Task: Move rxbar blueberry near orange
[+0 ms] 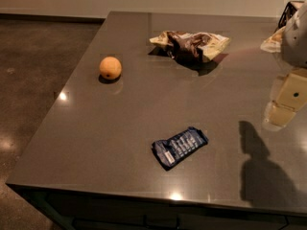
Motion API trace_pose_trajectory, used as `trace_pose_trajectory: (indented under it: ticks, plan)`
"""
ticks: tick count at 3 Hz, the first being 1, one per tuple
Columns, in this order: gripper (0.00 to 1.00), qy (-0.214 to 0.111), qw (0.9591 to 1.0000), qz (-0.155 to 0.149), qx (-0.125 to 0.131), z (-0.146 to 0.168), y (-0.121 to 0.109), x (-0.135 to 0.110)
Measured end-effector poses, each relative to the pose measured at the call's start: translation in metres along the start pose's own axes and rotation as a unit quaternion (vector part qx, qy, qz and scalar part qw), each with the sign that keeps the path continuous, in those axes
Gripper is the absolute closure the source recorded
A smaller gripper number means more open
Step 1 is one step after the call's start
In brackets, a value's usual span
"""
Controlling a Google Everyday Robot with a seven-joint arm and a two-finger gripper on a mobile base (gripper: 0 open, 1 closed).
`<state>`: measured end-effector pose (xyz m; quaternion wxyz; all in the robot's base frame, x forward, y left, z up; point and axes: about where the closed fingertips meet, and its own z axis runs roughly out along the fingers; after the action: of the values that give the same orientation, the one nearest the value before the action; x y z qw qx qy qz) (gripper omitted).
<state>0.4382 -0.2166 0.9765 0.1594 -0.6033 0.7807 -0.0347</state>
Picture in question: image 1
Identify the orange fruit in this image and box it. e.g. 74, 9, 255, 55
99, 57, 122, 81

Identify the dark wire basket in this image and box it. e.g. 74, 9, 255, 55
277, 1, 304, 29

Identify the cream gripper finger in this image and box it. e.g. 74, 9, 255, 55
268, 68, 307, 127

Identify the pale snack bag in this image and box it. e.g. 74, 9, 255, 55
260, 27, 285, 53

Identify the blue rxbar blueberry wrapper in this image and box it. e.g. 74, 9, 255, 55
152, 126, 209, 171

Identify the crumpled brown chip bag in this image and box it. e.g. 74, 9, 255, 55
150, 31, 230, 62

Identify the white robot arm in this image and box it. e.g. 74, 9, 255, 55
265, 2, 307, 128

